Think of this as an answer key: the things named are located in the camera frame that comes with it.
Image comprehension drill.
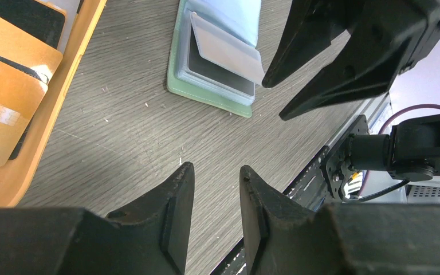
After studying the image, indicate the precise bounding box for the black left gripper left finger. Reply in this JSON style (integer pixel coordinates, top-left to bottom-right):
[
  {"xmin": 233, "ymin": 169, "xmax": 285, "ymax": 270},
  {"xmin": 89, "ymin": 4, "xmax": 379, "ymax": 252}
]
[{"xmin": 0, "ymin": 162, "xmax": 195, "ymax": 274}]

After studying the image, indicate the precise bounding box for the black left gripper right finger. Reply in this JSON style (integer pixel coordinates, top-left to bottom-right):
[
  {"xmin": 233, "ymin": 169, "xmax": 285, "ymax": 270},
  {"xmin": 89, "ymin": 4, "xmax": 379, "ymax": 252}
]
[{"xmin": 239, "ymin": 166, "xmax": 440, "ymax": 274}]

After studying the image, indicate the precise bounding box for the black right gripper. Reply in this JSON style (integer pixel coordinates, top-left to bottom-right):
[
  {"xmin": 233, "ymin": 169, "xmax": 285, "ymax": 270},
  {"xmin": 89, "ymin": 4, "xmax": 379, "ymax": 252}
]
[{"xmin": 262, "ymin": 0, "xmax": 440, "ymax": 121}]

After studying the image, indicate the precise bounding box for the green card holder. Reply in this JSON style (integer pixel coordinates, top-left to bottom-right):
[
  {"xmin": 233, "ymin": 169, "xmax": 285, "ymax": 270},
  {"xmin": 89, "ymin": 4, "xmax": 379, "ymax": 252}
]
[{"xmin": 167, "ymin": 1, "xmax": 265, "ymax": 118}]

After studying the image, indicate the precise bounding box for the black credit card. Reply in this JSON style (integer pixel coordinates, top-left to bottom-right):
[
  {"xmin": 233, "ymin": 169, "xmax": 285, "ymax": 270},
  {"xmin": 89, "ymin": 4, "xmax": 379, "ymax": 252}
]
[
  {"xmin": 188, "ymin": 34, "xmax": 255, "ymax": 97},
  {"xmin": 0, "ymin": 0, "xmax": 66, "ymax": 49}
]

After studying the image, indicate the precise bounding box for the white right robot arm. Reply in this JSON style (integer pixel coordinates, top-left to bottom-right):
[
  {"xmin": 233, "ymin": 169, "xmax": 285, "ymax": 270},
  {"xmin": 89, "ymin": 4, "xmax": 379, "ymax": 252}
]
[{"xmin": 262, "ymin": 1, "xmax": 440, "ymax": 203}]

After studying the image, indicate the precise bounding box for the gold credit card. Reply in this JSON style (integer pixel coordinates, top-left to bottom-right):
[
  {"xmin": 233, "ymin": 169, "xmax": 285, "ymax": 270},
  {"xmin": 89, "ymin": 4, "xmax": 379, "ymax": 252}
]
[{"xmin": 0, "ymin": 61, "xmax": 48, "ymax": 167}]

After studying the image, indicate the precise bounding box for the yellow oval dish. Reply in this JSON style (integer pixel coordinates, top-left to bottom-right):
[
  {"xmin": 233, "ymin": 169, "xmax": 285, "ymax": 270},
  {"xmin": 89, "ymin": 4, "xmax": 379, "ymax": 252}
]
[{"xmin": 0, "ymin": 0, "xmax": 106, "ymax": 208}]

